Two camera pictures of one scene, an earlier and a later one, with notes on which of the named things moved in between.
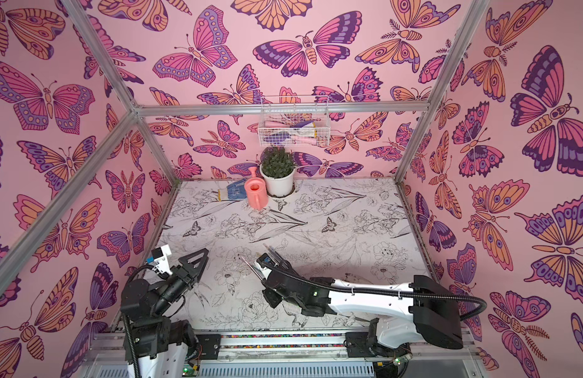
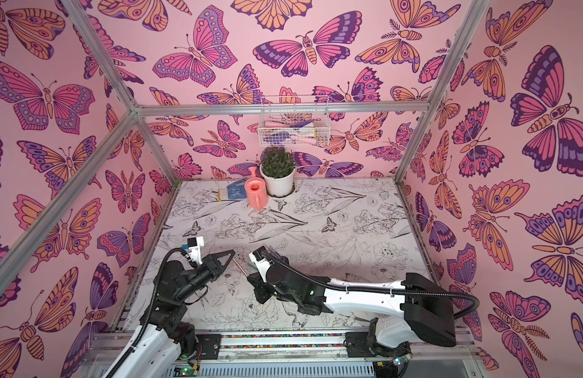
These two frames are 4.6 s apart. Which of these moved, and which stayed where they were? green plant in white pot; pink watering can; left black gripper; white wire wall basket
Moved: left black gripper
Stayed: pink watering can; white wire wall basket; green plant in white pot
